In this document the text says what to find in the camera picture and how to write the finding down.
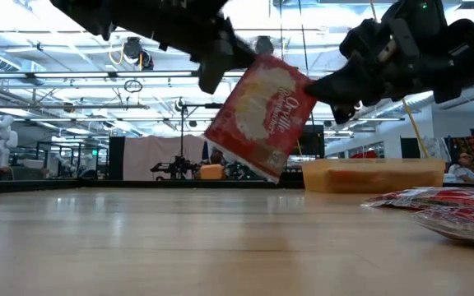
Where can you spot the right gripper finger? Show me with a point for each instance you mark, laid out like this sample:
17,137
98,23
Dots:
346,113
352,84

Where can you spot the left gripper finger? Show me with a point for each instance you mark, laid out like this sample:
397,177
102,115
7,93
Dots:
214,72
243,55

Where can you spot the red popcorn bag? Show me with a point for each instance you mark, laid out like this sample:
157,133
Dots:
261,119
467,226
426,198

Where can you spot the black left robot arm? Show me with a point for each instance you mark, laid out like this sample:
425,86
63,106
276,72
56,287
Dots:
138,16

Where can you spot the black monitor screen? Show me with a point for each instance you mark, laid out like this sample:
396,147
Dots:
313,141

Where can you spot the orange plastic basket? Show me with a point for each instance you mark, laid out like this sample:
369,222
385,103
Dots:
373,168

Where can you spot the black partition panel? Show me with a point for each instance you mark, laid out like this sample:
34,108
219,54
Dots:
116,158
410,148

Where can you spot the distant orange basket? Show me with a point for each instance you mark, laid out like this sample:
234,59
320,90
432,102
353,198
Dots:
212,172

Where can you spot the distant black robot arms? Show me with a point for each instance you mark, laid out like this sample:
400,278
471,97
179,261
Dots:
175,167

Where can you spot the beige curtain partition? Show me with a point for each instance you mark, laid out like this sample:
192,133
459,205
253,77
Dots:
150,158

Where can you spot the person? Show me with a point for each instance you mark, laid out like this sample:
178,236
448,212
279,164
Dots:
463,170

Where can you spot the colourful wall picture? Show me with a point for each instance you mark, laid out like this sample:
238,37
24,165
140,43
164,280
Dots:
473,144

